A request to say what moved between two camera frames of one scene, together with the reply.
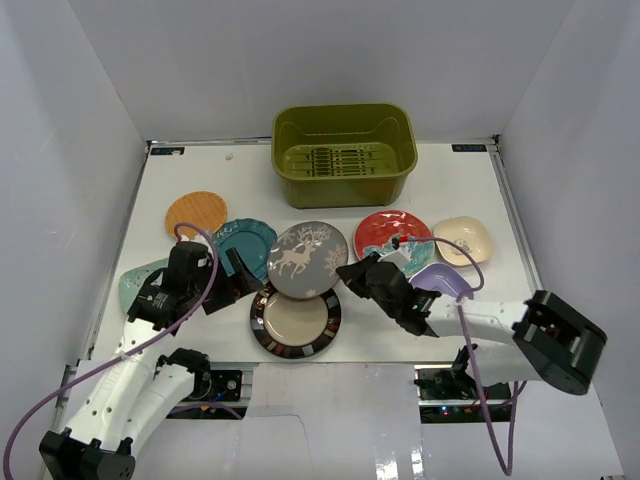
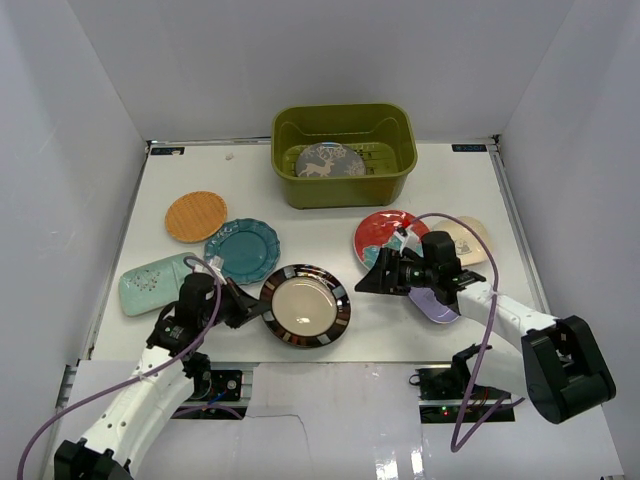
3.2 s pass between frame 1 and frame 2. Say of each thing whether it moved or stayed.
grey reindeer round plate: moved
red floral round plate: stayed
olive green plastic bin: stayed
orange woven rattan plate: stayed
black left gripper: moved
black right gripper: moved
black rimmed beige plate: moved
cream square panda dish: stayed
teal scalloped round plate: stayed
